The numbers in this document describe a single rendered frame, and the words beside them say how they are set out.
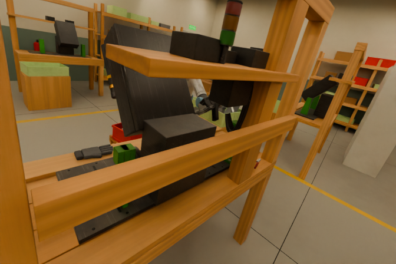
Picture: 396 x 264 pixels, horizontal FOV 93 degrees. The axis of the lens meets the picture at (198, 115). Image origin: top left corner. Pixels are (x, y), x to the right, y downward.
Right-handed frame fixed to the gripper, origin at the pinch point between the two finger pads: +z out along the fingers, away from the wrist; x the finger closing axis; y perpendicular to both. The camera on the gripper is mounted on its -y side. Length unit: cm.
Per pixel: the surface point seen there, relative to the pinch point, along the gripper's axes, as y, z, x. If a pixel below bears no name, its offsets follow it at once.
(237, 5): 17, 11, 64
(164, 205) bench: -32, 42, 3
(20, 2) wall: 445, 34, -348
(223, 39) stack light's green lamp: 12, 15, 56
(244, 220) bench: -95, -26, -51
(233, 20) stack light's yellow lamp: 15, 13, 61
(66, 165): 7, 69, -24
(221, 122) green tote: -11, -71, -67
